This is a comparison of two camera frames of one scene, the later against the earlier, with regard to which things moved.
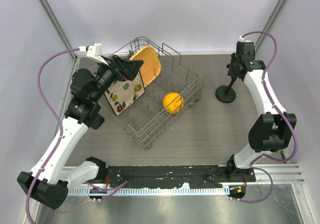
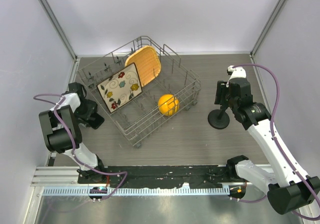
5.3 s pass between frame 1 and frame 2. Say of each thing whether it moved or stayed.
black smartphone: stayed
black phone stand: moved
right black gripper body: moved
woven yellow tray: stayed
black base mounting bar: stayed
